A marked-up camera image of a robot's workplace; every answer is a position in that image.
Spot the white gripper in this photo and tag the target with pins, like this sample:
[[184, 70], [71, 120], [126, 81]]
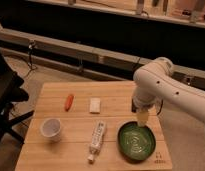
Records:
[[140, 104]]

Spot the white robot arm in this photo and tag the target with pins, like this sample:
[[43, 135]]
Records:
[[154, 79]]

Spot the green ceramic bowl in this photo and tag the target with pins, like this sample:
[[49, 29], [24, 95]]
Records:
[[135, 144]]

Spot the black rectangular block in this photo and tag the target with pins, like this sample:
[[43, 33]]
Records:
[[132, 106]]

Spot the white toothpaste tube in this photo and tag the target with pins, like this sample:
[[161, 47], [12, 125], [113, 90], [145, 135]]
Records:
[[96, 141]]

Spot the white eraser block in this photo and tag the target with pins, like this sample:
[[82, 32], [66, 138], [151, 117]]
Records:
[[95, 104]]

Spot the orange carrot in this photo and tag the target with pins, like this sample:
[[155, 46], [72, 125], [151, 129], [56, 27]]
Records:
[[69, 101]]

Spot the black chair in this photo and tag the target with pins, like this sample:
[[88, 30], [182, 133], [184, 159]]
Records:
[[10, 92]]

